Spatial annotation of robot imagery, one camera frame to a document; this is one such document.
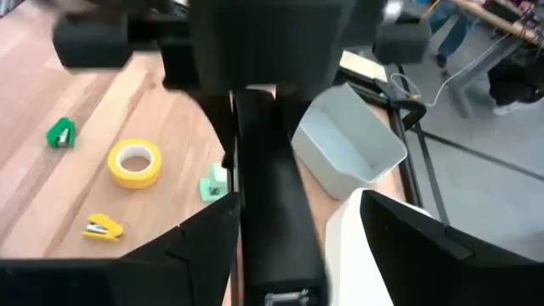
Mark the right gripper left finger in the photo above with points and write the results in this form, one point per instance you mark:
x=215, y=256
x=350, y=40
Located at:
x=127, y=285

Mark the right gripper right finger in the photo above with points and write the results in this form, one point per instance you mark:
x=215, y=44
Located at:
x=446, y=272

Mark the small yellow stapler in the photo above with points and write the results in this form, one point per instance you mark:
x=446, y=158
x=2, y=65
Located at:
x=104, y=223

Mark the yellow tape roll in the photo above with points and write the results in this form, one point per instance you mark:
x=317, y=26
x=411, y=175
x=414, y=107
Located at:
x=114, y=168

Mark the mint green stapler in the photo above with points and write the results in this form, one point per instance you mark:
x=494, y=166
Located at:
x=219, y=172

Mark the small green stapler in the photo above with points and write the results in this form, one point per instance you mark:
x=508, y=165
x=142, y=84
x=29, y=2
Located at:
x=55, y=132

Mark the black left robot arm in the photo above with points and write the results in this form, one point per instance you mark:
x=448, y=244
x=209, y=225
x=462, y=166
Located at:
x=276, y=170

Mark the white plastic bin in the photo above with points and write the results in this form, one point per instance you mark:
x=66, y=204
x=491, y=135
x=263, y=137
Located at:
x=346, y=255

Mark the light grey plastic bin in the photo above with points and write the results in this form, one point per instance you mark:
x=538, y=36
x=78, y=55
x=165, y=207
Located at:
x=340, y=140

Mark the grey-legged wooden workbench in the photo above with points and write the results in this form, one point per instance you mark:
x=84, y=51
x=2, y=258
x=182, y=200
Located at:
x=467, y=81

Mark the black curved corner bracket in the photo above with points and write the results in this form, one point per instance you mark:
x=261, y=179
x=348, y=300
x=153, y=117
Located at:
x=418, y=110

